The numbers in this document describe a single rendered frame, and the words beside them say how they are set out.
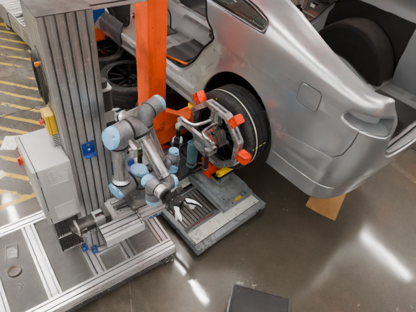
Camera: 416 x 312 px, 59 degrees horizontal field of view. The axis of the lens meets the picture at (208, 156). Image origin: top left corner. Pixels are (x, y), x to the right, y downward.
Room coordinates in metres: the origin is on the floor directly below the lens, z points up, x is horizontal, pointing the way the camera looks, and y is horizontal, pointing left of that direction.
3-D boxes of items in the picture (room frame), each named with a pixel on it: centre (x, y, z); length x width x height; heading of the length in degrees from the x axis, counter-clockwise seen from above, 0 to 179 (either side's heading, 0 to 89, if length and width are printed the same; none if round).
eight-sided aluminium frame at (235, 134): (2.22, -0.03, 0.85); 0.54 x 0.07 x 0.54; 46
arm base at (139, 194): (1.58, 0.42, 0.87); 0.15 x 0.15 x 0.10
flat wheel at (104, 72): (3.44, 0.97, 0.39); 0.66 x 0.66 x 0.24
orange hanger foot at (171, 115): (2.64, 0.27, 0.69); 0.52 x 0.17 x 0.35; 136
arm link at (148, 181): (1.31, 0.28, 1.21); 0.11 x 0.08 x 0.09; 54
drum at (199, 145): (2.17, 0.02, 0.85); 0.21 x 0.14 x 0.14; 136
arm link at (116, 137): (1.47, 0.50, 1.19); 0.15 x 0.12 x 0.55; 144
